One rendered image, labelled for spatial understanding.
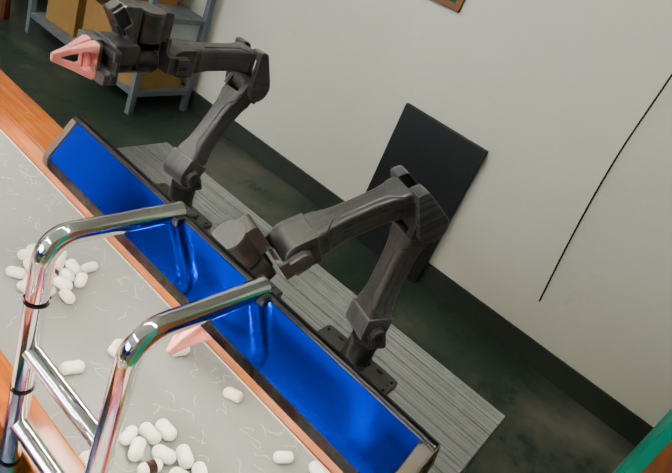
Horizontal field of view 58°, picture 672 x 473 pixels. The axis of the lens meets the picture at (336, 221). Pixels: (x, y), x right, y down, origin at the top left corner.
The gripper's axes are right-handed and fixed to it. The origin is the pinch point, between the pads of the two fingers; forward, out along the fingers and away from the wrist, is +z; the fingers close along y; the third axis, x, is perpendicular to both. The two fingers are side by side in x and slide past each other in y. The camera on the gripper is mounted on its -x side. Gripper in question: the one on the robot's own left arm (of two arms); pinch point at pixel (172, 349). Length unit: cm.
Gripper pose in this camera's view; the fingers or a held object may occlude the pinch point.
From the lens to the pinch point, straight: 98.5
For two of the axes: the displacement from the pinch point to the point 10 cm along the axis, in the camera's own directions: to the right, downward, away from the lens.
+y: 7.1, 5.5, -4.3
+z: -6.9, 6.7, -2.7
